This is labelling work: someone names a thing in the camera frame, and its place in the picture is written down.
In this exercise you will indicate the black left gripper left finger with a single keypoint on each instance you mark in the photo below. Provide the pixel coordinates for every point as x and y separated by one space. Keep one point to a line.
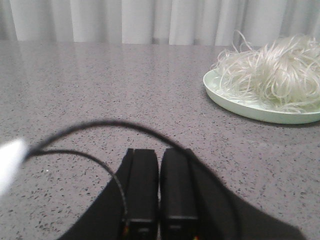
105 218

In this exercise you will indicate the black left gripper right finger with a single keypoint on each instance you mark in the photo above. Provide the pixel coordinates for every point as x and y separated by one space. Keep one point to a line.
195 207

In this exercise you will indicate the white vermicelli noodle bundle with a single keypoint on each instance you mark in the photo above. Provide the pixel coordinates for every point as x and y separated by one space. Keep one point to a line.
283 75

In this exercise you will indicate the pale green plate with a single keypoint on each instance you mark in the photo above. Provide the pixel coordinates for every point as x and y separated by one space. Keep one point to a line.
252 110

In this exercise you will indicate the white pleated curtain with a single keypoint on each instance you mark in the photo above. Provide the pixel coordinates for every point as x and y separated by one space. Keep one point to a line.
169 22

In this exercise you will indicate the white blurry cable connector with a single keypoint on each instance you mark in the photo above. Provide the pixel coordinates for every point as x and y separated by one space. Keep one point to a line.
12 154

